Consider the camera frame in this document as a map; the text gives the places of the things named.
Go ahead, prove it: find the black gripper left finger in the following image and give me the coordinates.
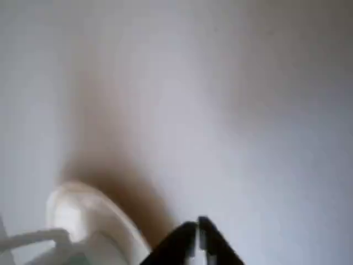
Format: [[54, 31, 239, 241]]
[[146, 221, 200, 265]]

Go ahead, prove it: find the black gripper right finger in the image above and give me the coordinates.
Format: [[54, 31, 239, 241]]
[[198, 216, 245, 265]]

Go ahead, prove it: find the cream ceramic saucer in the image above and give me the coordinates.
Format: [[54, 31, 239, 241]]
[[45, 181, 153, 265]]

